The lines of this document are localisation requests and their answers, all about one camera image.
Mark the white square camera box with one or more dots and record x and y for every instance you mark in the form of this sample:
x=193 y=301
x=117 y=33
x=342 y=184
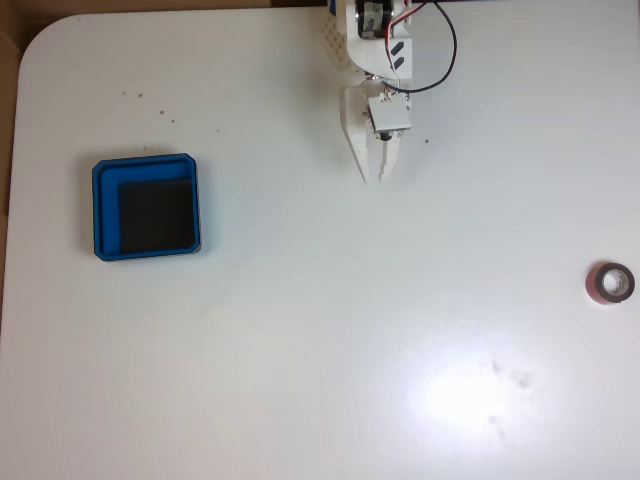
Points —
x=390 y=114

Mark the red tape roll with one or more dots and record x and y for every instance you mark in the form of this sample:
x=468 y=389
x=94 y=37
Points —
x=594 y=287

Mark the blue square box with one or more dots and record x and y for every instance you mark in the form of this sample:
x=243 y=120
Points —
x=107 y=215

